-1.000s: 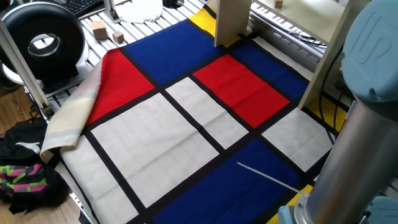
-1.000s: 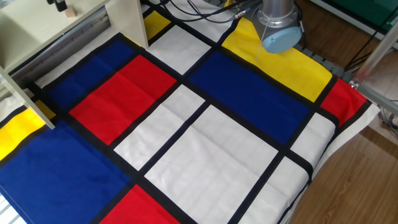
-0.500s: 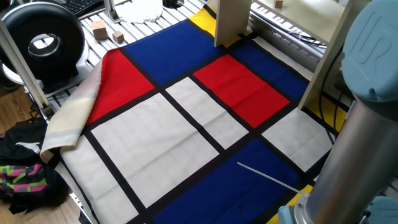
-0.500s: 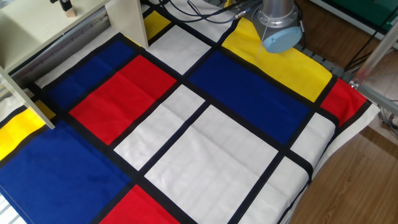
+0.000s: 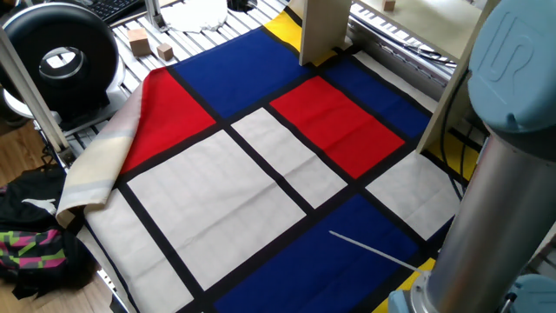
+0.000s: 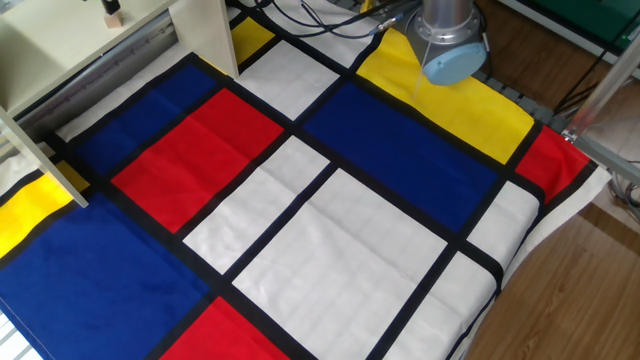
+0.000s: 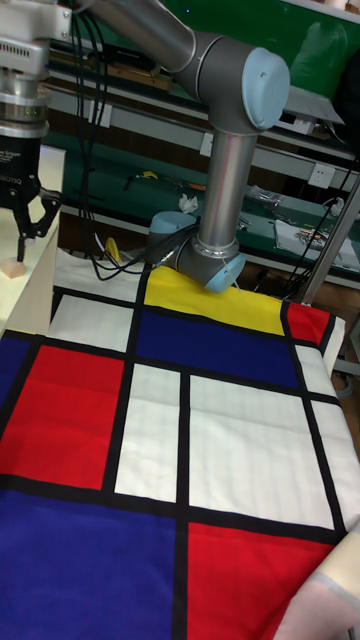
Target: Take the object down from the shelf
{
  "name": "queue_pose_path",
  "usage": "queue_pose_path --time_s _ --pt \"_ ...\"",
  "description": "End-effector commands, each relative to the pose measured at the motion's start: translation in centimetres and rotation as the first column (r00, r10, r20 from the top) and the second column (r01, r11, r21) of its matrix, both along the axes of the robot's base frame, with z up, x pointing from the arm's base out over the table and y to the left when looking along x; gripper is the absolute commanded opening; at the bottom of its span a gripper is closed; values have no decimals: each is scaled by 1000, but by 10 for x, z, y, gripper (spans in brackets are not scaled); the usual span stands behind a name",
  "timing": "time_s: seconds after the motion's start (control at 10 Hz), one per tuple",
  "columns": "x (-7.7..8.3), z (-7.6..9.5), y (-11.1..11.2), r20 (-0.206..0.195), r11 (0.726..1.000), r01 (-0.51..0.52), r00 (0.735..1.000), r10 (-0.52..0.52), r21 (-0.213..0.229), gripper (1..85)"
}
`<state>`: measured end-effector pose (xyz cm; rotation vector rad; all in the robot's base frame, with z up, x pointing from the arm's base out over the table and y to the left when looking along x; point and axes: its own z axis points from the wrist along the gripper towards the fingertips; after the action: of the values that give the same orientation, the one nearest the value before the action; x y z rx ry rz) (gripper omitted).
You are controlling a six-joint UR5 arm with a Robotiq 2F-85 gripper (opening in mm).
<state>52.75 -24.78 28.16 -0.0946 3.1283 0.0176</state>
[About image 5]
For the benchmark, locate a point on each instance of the small wooden cube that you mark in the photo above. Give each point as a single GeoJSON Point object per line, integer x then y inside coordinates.
{"type": "Point", "coordinates": [165, 52]}
{"type": "Point", "coordinates": [389, 5]}

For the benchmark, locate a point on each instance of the silver UR5 robot arm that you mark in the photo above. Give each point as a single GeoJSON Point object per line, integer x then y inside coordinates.
{"type": "Point", "coordinates": [499, 217]}

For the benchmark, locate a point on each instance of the cream wooden shelf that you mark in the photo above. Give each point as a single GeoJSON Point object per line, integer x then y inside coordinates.
{"type": "Point", "coordinates": [323, 30]}

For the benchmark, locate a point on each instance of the black round object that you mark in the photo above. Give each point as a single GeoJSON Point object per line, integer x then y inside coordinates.
{"type": "Point", "coordinates": [241, 4]}

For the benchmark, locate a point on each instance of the Mondrian pattern cloth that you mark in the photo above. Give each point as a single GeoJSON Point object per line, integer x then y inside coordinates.
{"type": "Point", "coordinates": [208, 204]}

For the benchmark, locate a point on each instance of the white crumpled sheet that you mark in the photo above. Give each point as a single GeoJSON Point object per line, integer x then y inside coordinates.
{"type": "Point", "coordinates": [195, 17]}

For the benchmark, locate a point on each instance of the large wooden block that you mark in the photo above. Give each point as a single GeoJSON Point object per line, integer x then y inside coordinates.
{"type": "Point", "coordinates": [139, 42]}

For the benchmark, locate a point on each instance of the black keyboard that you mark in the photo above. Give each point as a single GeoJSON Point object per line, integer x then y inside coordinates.
{"type": "Point", "coordinates": [113, 8]}

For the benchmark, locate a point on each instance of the black backpack colourful pattern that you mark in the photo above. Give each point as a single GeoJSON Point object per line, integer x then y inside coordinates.
{"type": "Point", "coordinates": [35, 256]}

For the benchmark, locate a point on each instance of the aluminium profile rail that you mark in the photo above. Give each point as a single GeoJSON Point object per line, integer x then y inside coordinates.
{"type": "Point", "coordinates": [382, 39]}

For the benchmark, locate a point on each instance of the short aluminium post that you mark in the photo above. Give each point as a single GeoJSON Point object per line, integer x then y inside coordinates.
{"type": "Point", "coordinates": [154, 15]}

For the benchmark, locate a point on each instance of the aluminium frame post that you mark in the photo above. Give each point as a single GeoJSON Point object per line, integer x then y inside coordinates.
{"type": "Point", "coordinates": [30, 93]}

